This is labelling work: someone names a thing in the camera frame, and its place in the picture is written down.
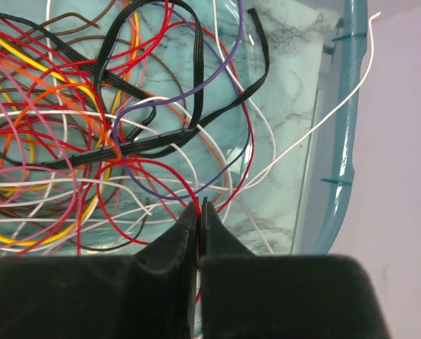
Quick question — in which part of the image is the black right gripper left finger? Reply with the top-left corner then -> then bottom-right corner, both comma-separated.
0,205 -> 199,338

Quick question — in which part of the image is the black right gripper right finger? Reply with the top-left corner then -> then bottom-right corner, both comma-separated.
199,201 -> 390,338

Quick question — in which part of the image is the teal plastic bin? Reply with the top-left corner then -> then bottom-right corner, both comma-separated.
0,0 -> 369,339

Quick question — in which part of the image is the brown wire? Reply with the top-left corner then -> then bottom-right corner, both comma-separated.
0,12 -> 190,251

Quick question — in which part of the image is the black ribbon cable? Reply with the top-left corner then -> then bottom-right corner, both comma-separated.
0,0 -> 271,169

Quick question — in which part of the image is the pink wire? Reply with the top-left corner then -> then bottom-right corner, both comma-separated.
0,35 -> 151,257

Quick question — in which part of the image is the orange wire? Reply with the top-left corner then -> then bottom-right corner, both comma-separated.
0,58 -> 229,194

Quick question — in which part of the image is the purple wire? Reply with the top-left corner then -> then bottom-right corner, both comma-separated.
112,0 -> 251,198

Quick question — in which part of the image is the yellow wire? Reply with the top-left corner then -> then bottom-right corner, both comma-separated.
0,3 -> 141,245

